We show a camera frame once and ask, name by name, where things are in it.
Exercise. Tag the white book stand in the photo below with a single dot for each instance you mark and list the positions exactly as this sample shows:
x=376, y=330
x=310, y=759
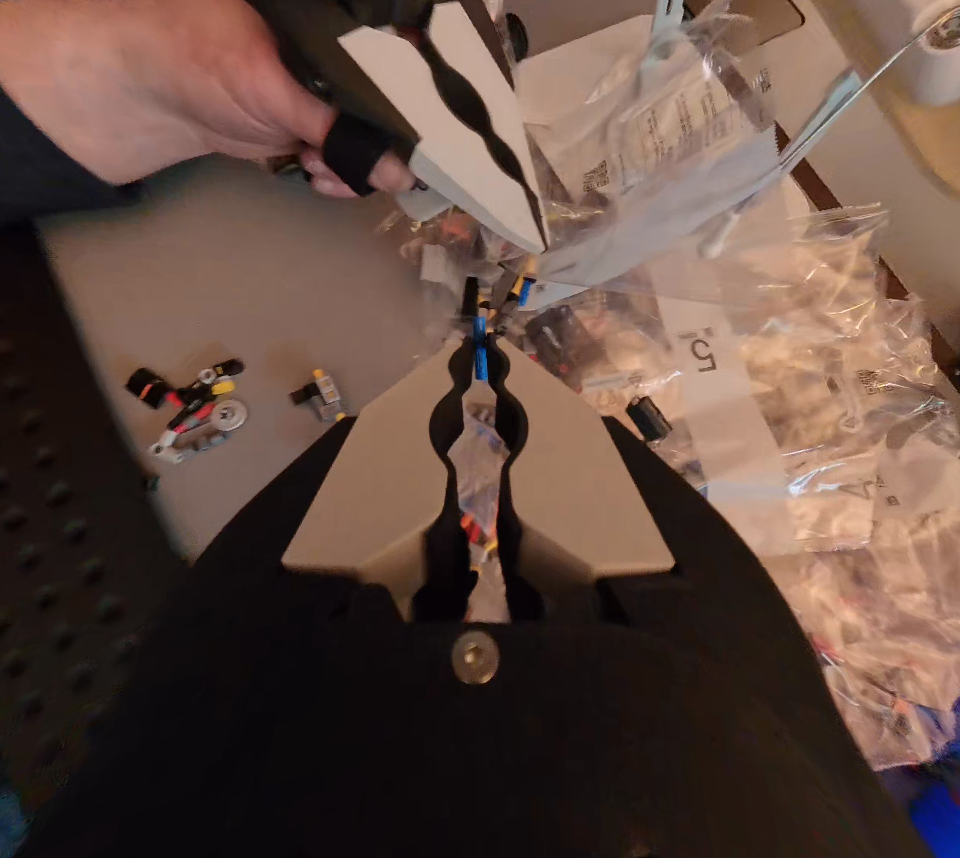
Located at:
x=937, y=71

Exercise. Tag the pile of clear lego bags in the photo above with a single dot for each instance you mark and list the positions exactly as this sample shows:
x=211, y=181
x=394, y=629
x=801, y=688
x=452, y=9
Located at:
x=825, y=423

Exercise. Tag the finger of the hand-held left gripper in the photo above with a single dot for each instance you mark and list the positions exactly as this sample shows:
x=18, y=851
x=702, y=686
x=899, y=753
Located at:
x=487, y=78
x=420, y=123

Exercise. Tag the black yellow lego connector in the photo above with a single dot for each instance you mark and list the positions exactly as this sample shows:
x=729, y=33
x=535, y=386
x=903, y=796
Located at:
x=229, y=368

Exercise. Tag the clear plastic bag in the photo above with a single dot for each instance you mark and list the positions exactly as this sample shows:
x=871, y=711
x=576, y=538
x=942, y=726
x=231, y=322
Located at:
x=675, y=146

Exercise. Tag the small clear bag of pins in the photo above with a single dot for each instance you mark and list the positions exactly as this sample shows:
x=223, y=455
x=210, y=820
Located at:
x=480, y=498

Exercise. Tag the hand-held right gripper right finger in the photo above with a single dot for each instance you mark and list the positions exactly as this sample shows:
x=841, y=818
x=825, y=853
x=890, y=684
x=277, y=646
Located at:
x=592, y=498

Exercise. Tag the person's left forearm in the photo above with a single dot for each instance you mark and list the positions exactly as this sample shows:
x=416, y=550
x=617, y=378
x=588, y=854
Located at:
x=45, y=168

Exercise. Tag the grey yellow lego connector assembly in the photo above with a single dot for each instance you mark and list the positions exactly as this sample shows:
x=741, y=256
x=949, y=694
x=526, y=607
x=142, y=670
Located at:
x=324, y=397

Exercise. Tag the blue plastic bin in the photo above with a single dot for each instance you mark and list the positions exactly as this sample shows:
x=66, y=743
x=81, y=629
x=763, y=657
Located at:
x=930, y=813

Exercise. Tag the grey lego pulley wheel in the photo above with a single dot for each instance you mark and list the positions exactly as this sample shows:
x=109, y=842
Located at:
x=231, y=416

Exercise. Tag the person's left hand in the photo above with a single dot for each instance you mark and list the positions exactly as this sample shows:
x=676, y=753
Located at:
x=150, y=71

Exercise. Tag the large clear bag white label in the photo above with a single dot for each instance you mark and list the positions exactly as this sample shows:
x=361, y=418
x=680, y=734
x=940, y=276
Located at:
x=720, y=408

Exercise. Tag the black lego panel red stripe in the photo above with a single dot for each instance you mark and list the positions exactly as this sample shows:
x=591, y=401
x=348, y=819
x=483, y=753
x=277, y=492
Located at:
x=146, y=386

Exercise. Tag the black perforated pad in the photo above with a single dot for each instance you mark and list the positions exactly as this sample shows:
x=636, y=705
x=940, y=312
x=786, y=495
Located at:
x=67, y=498

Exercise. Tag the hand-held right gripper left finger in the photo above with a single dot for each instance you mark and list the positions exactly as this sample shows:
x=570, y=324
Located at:
x=367, y=491

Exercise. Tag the blue black lego pin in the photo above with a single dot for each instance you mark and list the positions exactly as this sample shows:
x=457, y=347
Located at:
x=481, y=348

